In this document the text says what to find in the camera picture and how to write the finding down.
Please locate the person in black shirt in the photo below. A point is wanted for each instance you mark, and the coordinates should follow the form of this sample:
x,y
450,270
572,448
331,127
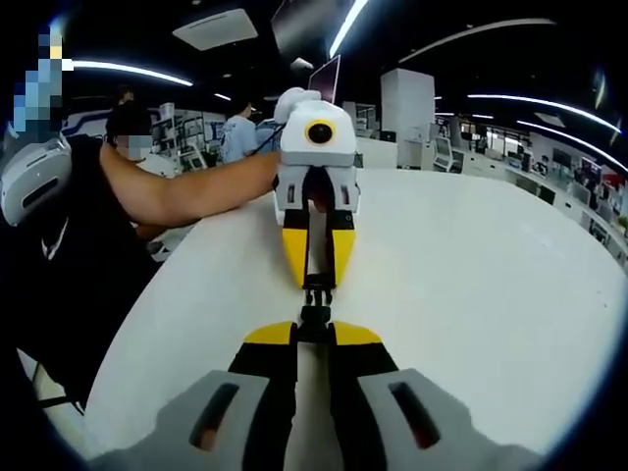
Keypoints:
x,y
88,265

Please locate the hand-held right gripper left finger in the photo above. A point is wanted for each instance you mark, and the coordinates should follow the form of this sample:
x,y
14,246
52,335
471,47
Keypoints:
x,y
216,397

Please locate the white worn device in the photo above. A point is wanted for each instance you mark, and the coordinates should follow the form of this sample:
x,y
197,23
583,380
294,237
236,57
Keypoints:
x,y
29,176

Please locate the black pronged plastic buckle part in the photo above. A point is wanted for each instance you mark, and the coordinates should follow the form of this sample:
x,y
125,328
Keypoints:
x,y
319,284

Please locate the ceiling air conditioner panel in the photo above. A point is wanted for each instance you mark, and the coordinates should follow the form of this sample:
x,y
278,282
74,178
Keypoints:
x,y
216,29

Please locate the white office chair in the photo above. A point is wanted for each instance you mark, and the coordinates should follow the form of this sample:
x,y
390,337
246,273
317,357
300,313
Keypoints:
x,y
449,154

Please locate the black socket plastic buckle part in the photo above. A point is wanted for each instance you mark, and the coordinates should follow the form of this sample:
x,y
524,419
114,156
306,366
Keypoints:
x,y
315,324

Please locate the white square pillar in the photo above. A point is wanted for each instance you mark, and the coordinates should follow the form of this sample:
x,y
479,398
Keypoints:
x,y
407,108

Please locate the computer monitor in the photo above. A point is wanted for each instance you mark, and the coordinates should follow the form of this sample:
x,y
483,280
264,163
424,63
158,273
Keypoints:
x,y
325,78

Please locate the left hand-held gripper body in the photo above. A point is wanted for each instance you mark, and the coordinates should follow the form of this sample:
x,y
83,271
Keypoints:
x,y
294,142

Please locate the ceiling light strip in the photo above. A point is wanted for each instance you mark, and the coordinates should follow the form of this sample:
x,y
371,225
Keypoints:
x,y
544,105
476,32
132,71
346,24

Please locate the office desks with monitors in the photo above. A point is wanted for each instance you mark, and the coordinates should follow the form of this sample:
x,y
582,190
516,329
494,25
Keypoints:
x,y
554,181

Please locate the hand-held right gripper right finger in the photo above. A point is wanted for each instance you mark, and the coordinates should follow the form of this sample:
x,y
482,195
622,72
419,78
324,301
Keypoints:
x,y
417,397

